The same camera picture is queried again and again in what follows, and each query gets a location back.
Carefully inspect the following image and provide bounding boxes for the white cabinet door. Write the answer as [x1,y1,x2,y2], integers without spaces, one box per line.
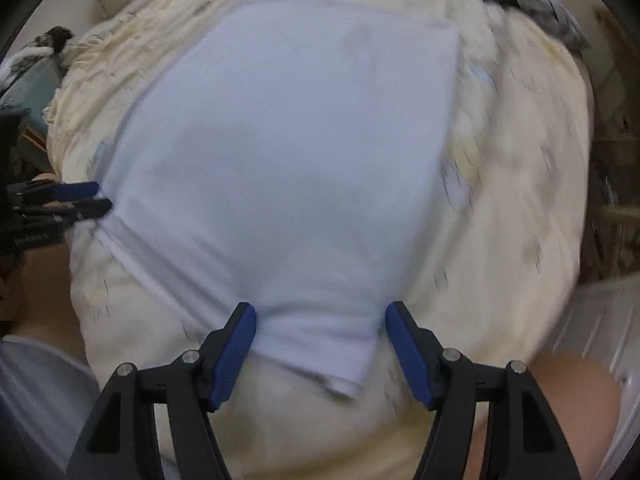
[550,272,640,466]

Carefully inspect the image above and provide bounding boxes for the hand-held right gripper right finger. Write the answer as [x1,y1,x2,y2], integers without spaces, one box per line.
[384,301,581,480]

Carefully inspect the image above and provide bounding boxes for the yellow cartoon-print bed sheet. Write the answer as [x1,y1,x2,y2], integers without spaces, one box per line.
[47,0,596,480]

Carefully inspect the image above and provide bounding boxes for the white printed t-shirt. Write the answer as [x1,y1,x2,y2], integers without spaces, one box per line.
[95,0,461,400]

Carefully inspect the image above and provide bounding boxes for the person's left leg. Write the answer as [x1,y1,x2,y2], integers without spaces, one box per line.
[22,242,87,363]

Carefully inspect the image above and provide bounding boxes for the person's right leg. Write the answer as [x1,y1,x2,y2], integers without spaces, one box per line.
[467,349,625,480]

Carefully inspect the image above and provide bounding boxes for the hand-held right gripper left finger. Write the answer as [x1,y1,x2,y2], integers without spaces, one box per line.
[65,301,258,480]

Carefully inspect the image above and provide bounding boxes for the person's leg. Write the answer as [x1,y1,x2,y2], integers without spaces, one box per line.
[467,349,625,480]
[22,242,87,363]

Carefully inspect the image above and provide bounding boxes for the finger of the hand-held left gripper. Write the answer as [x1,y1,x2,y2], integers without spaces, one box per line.
[7,182,101,206]
[17,198,113,228]

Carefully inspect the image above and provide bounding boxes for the teal orange-striped mattress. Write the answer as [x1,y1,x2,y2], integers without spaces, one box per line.
[2,57,68,131]

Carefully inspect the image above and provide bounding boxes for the person's grey shorts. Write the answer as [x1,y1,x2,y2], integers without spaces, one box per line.
[0,335,103,480]

